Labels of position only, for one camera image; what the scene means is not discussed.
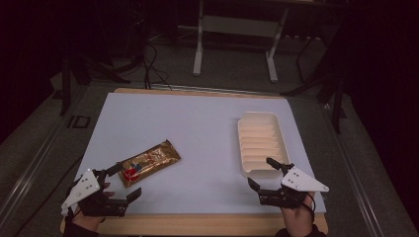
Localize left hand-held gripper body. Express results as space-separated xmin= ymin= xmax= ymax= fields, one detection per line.
xmin=60 ymin=168 xmax=129 ymax=218

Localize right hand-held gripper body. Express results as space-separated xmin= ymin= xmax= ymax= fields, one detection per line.
xmin=257 ymin=163 xmax=330 ymax=209

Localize cream ribbed plastic tray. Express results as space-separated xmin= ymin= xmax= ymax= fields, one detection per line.
xmin=237 ymin=111 xmax=292 ymax=180

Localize gold snack packet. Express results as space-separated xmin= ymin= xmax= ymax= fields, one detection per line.
xmin=117 ymin=139 xmax=182 ymax=189

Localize person's left hand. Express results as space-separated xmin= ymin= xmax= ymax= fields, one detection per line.
xmin=70 ymin=182 xmax=117 ymax=232

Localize person's right hand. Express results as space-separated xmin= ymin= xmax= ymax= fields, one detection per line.
xmin=281 ymin=192 xmax=317 ymax=237

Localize white table mat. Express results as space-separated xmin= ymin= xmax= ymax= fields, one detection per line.
xmin=74 ymin=92 xmax=327 ymax=215

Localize black metal stand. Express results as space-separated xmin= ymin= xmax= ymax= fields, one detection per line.
xmin=282 ymin=31 xmax=348 ymax=134
xmin=58 ymin=51 xmax=132 ymax=117

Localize metal floor rail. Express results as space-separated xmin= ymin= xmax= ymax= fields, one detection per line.
xmin=319 ymin=103 xmax=386 ymax=237
xmin=0 ymin=108 xmax=72 ymax=228

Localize black floor bracket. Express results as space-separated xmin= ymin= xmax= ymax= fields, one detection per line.
xmin=66 ymin=114 xmax=92 ymax=129

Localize black floor cables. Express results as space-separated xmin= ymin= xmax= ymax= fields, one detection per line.
xmin=141 ymin=41 xmax=173 ymax=91

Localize white-legged metal table frame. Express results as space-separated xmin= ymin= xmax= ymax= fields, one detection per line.
xmin=192 ymin=0 xmax=291 ymax=84

